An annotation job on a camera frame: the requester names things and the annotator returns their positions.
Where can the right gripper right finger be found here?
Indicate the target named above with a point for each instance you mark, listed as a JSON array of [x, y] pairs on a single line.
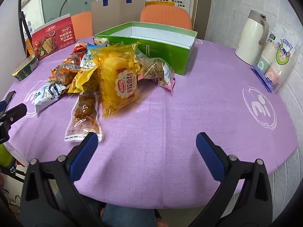
[[244, 196]]

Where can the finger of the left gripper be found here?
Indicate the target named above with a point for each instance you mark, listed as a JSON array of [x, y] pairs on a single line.
[[11, 116], [5, 103]]

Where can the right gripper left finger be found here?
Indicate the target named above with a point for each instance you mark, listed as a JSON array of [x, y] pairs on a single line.
[[49, 197]]

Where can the white blue snack bag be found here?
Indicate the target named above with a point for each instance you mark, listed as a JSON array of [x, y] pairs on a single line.
[[47, 95]]

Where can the orange brown snack pack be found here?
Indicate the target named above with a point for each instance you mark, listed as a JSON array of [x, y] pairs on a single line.
[[64, 73]]

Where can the brown dried meat pack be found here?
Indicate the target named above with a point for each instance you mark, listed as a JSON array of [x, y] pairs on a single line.
[[84, 118]]

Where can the yellow chips bag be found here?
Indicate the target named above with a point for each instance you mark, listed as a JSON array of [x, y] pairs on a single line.
[[86, 80]]

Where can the yellow cake snack pack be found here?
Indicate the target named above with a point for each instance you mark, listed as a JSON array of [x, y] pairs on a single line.
[[118, 76]]

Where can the pink edged nut pack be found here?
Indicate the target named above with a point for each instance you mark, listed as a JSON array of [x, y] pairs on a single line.
[[155, 69]]

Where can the red peanut snack bag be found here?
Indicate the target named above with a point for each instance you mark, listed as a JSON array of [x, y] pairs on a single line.
[[79, 50]]

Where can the green instant noodle bowl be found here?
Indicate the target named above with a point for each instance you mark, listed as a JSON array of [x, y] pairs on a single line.
[[25, 68]]

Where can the red cracker box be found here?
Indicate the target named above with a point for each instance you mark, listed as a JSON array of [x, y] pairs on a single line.
[[53, 36]]

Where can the purple tablecloth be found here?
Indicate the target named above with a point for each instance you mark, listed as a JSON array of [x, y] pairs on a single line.
[[148, 156]]

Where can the left orange chair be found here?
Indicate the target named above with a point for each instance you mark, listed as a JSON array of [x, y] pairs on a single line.
[[82, 25]]

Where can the orange chair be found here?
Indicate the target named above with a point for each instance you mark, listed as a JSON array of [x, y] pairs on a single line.
[[166, 15], [82, 25]]

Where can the brown cardboard sheet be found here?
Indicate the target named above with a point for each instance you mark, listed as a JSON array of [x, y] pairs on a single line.
[[115, 13]]

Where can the paper cups pack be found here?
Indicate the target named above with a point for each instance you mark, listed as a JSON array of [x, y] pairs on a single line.
[[278, 58]]

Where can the white thermos jug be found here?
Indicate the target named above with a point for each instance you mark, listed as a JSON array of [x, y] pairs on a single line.
[[253, 38]]

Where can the green open gift box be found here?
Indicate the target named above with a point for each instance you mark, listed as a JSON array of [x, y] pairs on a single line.
[[173, 44]]

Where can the right orange chair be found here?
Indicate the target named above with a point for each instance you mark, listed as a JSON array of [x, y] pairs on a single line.
[[166, 15]]

